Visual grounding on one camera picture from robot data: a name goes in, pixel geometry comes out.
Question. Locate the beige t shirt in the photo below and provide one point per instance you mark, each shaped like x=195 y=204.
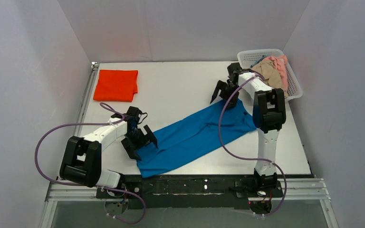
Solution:
x=271 y=75

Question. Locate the aluminium frame rail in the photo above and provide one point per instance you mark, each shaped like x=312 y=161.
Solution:
x=297 y=189

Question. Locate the pink t shirt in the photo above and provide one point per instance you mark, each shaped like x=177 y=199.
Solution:
x=280 y=64

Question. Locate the folded orange t shirt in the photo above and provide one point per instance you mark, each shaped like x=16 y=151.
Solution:
x=116 y=86

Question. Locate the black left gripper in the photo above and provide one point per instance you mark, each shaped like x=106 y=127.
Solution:
x=139 y=138

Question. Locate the white plastic laundry basket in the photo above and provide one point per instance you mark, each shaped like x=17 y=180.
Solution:
x=249 y=58

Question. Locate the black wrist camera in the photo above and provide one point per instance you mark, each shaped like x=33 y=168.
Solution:
x=233 y=69
x=133 y=116

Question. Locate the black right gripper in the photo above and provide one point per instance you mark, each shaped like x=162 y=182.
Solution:
x=226 y=89

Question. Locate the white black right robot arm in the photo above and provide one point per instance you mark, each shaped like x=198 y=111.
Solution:
x=269 y=114

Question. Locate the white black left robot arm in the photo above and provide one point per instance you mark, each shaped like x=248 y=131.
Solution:
x=82 y=160

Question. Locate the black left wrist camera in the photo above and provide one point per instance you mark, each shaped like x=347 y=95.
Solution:
x=133 y=116

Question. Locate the blue t shirt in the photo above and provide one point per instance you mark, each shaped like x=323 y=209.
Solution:
x=193 y=137

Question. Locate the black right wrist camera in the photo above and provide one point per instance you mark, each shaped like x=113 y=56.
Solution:
x=233 y=69

